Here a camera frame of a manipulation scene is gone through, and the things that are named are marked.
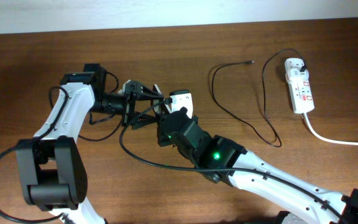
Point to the white charger plug adapter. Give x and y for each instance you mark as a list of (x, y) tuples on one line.
[(294, 75)]

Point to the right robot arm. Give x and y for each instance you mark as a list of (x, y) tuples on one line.
[(220, 159)]

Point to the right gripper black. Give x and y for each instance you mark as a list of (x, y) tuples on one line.
[(164, 135)]

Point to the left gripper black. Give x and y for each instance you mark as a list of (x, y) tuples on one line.
[(130, 101)]

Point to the white power strip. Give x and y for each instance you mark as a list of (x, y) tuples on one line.
[(300, 92)]

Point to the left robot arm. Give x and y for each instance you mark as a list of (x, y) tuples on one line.
[(51, 171)]

